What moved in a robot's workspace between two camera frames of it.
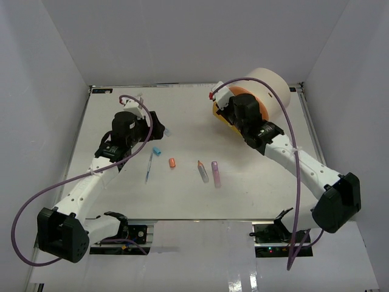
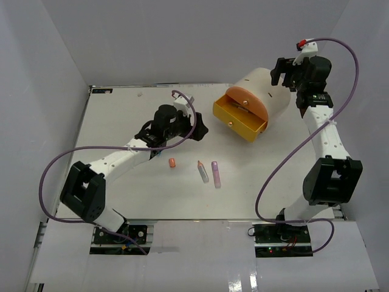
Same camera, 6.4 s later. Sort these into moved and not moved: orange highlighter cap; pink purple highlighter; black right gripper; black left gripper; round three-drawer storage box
Moved: black right gripper; black left gripper
Not moved: orange highlighter cap; round three-drawer storage box; pink purple highlighter
